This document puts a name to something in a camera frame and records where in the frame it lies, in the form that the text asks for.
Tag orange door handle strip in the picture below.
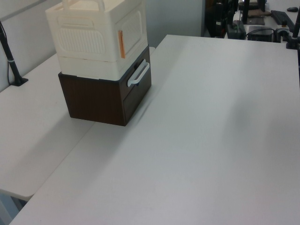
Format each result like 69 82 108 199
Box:
118 30 127 59

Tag cream plastic cabinet door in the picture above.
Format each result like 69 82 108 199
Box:
116 6 148 62

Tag cream plastic storage cabinet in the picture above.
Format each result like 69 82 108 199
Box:
45 0 149 82

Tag dark brown wooden drawer unit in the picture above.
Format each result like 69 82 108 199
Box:
58 44 152 128

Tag grey device with green button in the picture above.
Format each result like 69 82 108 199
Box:
225 20 247 39

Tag black rectangular box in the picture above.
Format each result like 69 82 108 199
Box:
247 25 274 42

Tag black monitor stand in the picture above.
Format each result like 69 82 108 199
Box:
240 0 266 25

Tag black C-shaped clamp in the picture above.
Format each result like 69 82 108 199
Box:
273 20 291 43

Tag black computer keyboard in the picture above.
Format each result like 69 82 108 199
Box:
270 9 296 27

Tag black pole with table clamp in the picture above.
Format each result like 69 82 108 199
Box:
284 0 300 50

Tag brown drawer front with handle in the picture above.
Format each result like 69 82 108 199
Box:
118 49 152 98

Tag white plastic drawer handle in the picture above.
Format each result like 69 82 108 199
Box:
127 59 150 88

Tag black camera stand pole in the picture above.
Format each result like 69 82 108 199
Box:
0 20 29 88

